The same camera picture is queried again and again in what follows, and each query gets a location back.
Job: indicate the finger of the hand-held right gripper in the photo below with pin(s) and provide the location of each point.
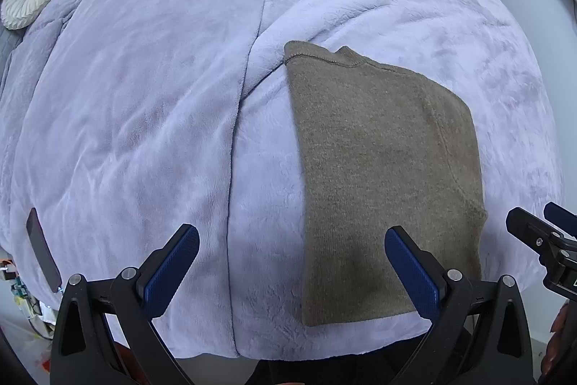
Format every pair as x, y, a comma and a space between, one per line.
561, 217
532, 234

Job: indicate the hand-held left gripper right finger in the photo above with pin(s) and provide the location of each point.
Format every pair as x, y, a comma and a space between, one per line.
412, 267

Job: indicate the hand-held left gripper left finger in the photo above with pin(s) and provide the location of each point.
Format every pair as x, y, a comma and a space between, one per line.
173, 263

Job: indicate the olive brown knit sweater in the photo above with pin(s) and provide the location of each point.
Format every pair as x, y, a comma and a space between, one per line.
378, 159

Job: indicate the person's right hand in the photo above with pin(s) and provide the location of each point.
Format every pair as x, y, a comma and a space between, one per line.
555, 340

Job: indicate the person's dark clothing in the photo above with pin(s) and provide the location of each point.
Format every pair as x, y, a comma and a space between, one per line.
315, 371

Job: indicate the colourful clutter pile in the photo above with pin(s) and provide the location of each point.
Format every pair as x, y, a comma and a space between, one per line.
25, 304

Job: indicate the lavender plush blanket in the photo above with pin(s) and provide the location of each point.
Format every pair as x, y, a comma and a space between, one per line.
148, 96

